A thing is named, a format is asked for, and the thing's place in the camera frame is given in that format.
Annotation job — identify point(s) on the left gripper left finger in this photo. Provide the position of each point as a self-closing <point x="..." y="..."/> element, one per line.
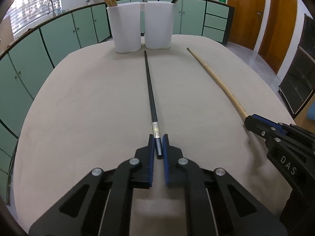
<point x="100" y="203"/>

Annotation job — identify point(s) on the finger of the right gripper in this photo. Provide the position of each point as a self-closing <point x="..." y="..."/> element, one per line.
<point x="261" y="126"/>

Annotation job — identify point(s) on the wooden door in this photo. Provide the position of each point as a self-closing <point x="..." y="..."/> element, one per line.
<point x="247" y="20"/>
<point x="278" y="33"/>

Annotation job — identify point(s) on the black chopstick silver band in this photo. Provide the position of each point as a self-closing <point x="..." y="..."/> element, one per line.
<point x="156" y="131"/>

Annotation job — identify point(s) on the sink faucet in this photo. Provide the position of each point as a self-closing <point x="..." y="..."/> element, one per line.
<point x="51" y="8"/>

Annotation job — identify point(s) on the white holder cup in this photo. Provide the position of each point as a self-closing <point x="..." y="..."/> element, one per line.
<point x="124" y="20"/>
<point x="159" y="19"/>

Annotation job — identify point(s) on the dark glass cabinet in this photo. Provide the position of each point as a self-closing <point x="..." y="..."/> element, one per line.
<point x="297" y="86"/>

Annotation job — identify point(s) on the window with blinds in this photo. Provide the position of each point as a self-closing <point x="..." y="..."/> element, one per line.
<point x="24" y="12"/>

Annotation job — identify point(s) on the right wooden door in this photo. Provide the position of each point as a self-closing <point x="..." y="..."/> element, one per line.
<point x="278" y="33"/>

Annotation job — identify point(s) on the left wooden door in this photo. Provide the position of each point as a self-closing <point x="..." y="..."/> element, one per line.
<point x="247" y="20"/>

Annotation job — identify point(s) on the left white holder cup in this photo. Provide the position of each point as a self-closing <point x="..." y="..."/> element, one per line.
<point x="124" y="20"/>

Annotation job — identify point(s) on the right white holder cup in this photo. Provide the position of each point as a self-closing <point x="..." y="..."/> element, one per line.
<point x="159" y="19"/>

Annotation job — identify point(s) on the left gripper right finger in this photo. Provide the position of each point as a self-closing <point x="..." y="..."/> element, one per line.
<point x="216" y="203"/>

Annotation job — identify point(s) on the plain bamboo chopstick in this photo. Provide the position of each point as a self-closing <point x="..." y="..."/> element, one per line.
<point x="239" y="108"/>

